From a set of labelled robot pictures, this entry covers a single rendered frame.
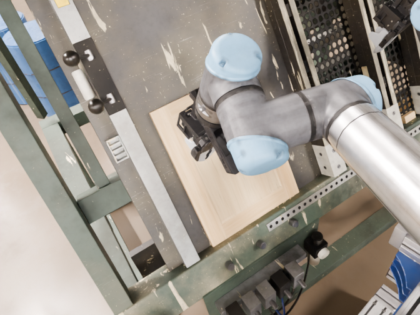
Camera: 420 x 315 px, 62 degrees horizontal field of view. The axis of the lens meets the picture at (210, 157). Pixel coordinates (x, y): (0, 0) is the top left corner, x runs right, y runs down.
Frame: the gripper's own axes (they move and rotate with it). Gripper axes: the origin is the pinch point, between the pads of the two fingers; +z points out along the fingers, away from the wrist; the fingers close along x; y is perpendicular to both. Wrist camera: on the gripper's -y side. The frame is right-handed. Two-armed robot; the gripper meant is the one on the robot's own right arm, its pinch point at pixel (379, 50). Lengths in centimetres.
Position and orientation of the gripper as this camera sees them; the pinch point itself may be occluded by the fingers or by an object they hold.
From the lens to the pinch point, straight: 122.3
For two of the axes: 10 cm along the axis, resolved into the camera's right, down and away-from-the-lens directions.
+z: -1.8, 3.9, 9.0
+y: -6.4, -7.5, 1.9
